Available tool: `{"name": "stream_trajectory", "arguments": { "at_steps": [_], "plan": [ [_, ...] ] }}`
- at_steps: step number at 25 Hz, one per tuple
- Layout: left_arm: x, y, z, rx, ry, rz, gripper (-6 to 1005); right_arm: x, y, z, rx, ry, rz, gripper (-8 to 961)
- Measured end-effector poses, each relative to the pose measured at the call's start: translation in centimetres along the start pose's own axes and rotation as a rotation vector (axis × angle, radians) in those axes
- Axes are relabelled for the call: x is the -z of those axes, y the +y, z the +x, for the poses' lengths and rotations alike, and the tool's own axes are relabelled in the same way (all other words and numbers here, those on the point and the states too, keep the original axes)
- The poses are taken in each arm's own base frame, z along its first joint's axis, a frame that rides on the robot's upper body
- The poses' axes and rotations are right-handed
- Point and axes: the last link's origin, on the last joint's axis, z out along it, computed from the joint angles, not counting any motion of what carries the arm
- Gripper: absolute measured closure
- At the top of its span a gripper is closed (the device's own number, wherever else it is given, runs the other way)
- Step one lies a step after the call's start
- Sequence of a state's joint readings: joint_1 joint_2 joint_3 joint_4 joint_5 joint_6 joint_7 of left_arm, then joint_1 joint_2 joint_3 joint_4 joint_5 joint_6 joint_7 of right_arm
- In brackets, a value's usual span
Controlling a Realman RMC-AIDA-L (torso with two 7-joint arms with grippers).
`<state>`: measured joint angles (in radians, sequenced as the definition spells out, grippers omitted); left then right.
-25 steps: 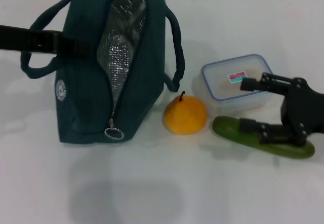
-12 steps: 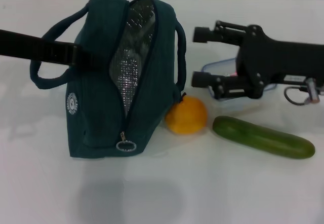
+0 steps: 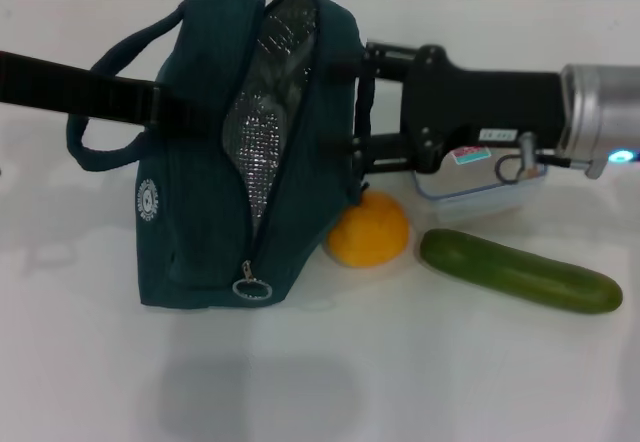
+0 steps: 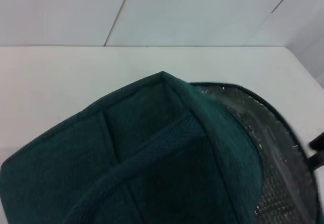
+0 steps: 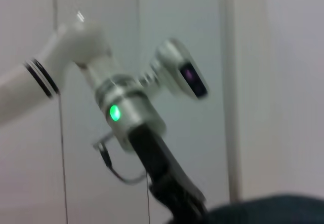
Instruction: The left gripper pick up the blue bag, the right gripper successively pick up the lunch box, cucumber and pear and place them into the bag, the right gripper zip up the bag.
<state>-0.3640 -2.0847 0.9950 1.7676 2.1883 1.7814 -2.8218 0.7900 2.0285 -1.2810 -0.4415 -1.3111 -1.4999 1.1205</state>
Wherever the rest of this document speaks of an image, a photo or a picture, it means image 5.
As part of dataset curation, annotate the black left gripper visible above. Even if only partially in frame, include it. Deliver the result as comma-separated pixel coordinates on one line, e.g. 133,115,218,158
129,124,209,224

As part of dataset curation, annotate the dark teal insulated lunch bag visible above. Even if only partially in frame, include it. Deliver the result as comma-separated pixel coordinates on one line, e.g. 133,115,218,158
172,195,324,224

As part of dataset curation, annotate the left gripper cable with plug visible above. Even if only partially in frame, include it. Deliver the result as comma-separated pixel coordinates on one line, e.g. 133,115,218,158
92,132,152,184

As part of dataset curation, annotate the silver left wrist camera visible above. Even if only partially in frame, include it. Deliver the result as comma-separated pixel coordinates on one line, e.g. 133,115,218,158
149,38,210,99

